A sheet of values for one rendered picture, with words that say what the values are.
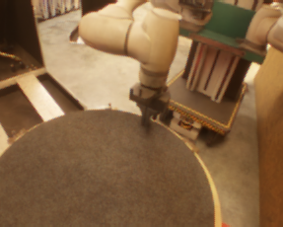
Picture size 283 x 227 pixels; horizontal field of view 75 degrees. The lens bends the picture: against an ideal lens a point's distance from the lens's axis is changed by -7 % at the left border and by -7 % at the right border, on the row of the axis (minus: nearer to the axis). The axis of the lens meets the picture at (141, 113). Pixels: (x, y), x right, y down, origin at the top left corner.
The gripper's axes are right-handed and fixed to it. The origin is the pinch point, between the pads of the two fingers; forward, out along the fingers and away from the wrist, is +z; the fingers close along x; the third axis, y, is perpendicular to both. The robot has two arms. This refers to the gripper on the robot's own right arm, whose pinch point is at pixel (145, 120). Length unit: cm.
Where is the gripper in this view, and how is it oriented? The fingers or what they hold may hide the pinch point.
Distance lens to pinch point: 73.3
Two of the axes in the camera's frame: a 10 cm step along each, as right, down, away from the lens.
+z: -1.1, 7.4, 6.6
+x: -8.9, -3.7, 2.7
